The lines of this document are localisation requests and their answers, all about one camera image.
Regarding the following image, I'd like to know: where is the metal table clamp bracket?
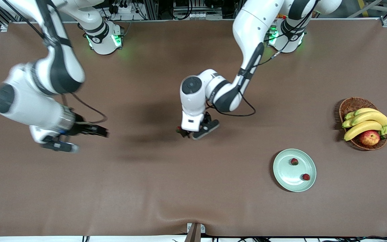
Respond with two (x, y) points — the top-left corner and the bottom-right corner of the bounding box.
(185, 223), (206, 242)

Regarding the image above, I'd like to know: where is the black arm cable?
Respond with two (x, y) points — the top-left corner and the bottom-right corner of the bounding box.
(206, 0), (318, 118)
(34, 0), (109, 125)

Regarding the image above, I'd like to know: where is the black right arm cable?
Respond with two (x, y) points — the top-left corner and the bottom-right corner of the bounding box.
(34, 0), (109, 125)

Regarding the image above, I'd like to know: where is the white power strip with plugs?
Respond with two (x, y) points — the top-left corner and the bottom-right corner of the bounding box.
(108, 0), (137, 14)

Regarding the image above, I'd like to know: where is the small greenish yellow banana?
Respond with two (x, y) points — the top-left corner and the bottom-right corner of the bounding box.
(345, 108), (380, 120)

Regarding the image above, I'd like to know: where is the large yellow banana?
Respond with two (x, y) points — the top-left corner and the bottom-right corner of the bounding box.
(342, 111), (387, 128)

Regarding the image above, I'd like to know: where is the red apple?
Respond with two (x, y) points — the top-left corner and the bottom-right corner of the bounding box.
(359, 130), (381, 146)

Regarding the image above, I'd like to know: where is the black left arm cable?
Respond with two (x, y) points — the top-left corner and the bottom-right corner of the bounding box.
(206, 0), (318, 118)

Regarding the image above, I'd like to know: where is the brown wicker basket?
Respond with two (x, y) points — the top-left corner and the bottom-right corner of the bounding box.
(339, 97), (387, 151)

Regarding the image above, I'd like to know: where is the small white connector strip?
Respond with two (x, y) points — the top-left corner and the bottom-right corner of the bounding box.
(189, 12), (223, 19)

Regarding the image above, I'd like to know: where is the pale green round plate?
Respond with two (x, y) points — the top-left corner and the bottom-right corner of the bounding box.
(273, 149), (316, 193)

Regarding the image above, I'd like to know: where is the brown table cover mat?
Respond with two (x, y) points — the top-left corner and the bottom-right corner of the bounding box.
(0, 19), (387, 237)

